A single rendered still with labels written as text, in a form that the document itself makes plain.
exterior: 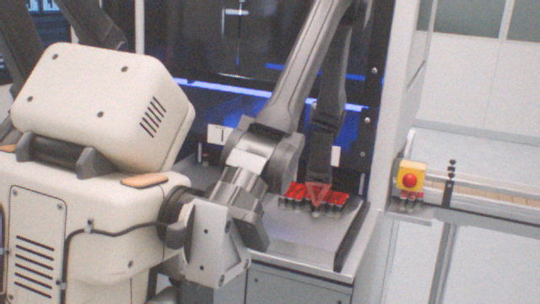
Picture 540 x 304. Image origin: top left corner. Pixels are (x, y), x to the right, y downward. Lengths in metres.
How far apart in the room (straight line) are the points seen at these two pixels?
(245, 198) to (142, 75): 0.21
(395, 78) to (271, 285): 0.79
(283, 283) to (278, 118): 1.05
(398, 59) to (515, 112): 4.78
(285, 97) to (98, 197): 0.32
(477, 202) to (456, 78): 4.50
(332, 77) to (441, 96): 5.01
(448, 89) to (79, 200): 5.61
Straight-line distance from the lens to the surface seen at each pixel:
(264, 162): 0.75
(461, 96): 6.15
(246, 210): 0.68
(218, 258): 0.69
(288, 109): 0.81
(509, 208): 1.68
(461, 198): 1.67
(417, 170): 1.52
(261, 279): 1.80
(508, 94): 6.16
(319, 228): 1.42
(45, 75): 0.82
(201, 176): 1.70
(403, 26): 1.46
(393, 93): 1.48
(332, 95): 1.22
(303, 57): 0.85
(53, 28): 1.70
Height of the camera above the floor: 1.50
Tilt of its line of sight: 19 degrees down
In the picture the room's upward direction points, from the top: 5 degrees clockwise
